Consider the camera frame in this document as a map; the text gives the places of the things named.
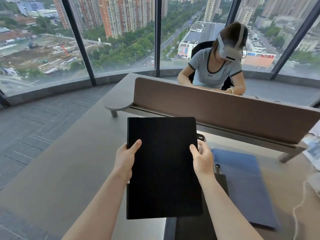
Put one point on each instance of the black office chair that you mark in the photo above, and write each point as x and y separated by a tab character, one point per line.
200	47

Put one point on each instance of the person's left hand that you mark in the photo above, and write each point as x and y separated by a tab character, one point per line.
123	161

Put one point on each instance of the printed papers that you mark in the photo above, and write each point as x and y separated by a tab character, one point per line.
313	149

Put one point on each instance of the blue folder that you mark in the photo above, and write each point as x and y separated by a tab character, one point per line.
245	187

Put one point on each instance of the brown desk divider panel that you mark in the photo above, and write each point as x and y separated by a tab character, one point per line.
225	112

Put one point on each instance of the person's left thumb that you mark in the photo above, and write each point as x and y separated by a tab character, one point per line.
135	146

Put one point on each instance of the person's left forearm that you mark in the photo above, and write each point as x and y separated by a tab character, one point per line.
100	209

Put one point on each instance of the person's right thumb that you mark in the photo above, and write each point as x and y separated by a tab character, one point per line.
194	151

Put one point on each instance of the white headset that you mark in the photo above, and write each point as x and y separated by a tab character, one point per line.
228	51

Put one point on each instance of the person's right forearm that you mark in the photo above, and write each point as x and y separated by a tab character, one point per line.
225	212

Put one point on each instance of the black folder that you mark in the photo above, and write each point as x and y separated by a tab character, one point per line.
163	167

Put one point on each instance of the silver pen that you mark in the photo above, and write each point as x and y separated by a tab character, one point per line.
217	168

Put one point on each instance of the black window post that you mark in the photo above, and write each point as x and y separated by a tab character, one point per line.
234	9
158	37
80	44
295	39

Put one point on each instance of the grey desk leg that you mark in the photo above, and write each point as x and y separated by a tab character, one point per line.
114	113

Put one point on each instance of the person's right hand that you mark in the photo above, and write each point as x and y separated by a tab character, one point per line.
203	163

